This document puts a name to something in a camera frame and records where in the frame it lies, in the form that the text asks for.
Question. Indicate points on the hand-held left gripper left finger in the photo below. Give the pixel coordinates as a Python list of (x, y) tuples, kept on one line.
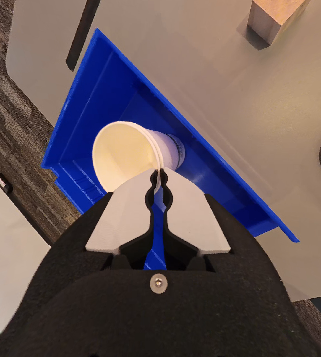
[(118, 217)]

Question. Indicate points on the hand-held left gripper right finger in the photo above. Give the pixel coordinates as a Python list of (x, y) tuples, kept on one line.
[(196, 220)]

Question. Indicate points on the blue plastic bin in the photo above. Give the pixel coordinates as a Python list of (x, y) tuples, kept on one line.
[(107, 97)]

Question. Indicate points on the small black box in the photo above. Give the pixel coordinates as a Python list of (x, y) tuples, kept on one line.
[(4, 184)]

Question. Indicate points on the small wooden cube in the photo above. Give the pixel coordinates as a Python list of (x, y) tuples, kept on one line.
[(272, 19)]

